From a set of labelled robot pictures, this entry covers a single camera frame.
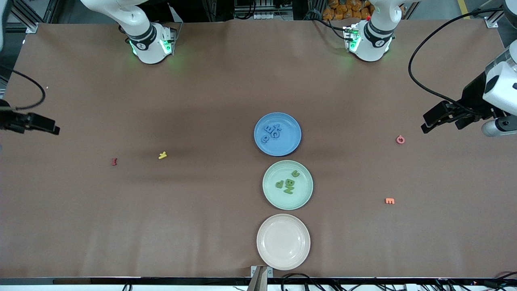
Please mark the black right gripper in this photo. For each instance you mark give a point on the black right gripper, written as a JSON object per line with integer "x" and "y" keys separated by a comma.
{"x": 9, "y": 120}

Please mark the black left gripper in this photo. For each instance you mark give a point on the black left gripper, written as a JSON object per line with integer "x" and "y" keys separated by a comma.
{"x": 472, "y": 98}

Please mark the green foam letter B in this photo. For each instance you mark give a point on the green foam letter B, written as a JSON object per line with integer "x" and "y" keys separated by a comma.
{"x": 290, "y": 182}

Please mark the blue foam letter G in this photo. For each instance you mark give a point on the blue foam letter G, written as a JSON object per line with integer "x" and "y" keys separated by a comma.
{"x": 276, "y": 134}

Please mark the green foam letter Z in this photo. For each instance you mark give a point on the green foam letter Z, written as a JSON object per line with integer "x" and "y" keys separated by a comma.
{"x": 288, "y": 189}

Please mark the green foam letter P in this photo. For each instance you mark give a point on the green foam letter P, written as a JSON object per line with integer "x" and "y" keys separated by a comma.
{"x": 279, "y": 184}

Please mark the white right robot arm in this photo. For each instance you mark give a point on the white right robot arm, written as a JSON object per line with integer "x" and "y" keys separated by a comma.
{"x": 145, "y": 36}

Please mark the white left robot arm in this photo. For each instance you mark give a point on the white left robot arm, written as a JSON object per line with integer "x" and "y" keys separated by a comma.
{"x": 501, "y": 89}

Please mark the red round foam letter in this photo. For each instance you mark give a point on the red round foam letter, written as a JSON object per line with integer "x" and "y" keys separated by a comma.
{"x": 400, "y": 140}

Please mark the brown table cover sheet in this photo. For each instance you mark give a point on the brown table cover sheet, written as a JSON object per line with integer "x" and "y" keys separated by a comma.
{"x": 161, "y": 101}

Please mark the yellow foam letter K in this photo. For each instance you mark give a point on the yellow foam letter K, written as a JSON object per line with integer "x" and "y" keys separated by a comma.
{"x": 162, "y": 155}

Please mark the orange snack bags pile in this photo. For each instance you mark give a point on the orange snack bags pile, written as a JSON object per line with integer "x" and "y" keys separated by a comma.
{"x": 343, "y": 10}

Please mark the blue round plate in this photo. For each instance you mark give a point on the blue round plate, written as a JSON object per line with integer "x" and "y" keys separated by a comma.
{"x": 288, "y": 145}

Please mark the green round plate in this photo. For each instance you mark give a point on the green round plate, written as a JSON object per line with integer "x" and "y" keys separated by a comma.
{"x": 303, "y": 194}

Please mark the pink beige round plate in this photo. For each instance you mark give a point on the pink beige round plate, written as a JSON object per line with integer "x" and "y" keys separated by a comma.
{"x": 282, "y": 242}

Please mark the aluminium frame profile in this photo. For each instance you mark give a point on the aluminium frame profile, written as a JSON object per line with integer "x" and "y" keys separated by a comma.
{"x": 31, "y": 27}
{"x": 494, "y": 18}

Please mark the black table edge rail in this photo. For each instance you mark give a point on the black table edge rail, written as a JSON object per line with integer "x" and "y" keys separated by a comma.
{"x": 161, "y": 281}

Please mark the metal camera post bracket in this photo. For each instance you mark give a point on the metal camera post bracket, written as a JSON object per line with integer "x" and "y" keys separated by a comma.
{"x": 260, "y": 279}

